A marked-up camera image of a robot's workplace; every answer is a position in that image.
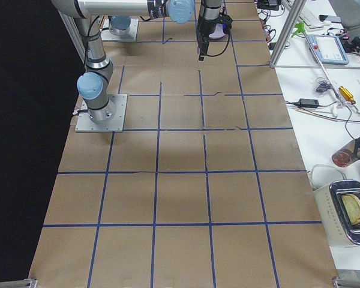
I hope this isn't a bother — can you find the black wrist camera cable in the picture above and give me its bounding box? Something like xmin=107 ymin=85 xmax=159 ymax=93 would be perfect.
xmin=203 ymin=8 xmax=232 ymax=58

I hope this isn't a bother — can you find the toast slice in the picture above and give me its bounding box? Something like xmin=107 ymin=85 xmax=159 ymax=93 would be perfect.
xmin=341 ymin=194 xmax=360 ymax=225

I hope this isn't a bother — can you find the aluminium frame post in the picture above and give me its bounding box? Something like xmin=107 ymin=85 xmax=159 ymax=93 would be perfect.
xmin=269 ymin=0 xmax=306 ymax=68

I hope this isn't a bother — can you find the blue teach pendant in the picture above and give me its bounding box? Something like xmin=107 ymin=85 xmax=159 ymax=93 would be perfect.
xmin=308 ymin=34 xmax=349 ymax=65

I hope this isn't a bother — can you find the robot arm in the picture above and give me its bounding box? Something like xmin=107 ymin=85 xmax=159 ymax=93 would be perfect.
xmin=52 ymin=1 xmax=148 ymax=122
xmin=107 ymin=1 xmax=233 ymax=61

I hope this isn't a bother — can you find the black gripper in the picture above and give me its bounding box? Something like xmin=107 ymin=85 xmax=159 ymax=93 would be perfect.
xmin=197 ymin=16 xmax=233 ymax=61

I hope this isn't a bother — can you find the lavender round plate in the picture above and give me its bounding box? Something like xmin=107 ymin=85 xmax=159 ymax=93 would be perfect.
xmin=209 ymin=23 xmax=227 ymax=40

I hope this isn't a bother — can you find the white toaster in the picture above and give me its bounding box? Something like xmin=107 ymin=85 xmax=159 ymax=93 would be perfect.
xmin=314 ymin=179 xmax=360 ymax=248

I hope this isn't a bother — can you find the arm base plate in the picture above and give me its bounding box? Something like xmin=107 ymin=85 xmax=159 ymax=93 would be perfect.
xmin=100 ymin=18 xmax=139 ymax=42
xmin=75 ymin=94 xmax=128 ymax=133

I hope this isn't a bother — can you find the black power adapter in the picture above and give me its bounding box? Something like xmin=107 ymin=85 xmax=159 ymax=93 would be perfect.
xmin=298 ymin=98 xmax=320 ymax=109

